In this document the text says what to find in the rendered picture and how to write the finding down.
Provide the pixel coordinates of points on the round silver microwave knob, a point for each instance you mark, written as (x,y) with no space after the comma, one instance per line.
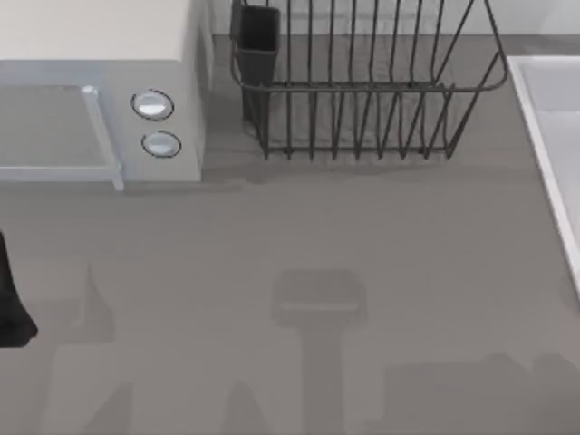
(161,144)
(152,104)

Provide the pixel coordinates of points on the white sink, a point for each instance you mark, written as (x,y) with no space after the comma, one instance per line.
(550,136)

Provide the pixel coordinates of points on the microwave oven door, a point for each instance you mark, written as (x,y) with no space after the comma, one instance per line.
(45,127)

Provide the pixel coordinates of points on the pale microwave oven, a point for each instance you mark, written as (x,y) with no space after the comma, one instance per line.
(149,41)

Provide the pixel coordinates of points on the black utensil holder cup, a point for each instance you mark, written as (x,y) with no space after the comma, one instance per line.
(257,41)

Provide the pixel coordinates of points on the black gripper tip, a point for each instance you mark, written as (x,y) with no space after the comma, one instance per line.
(10,312)

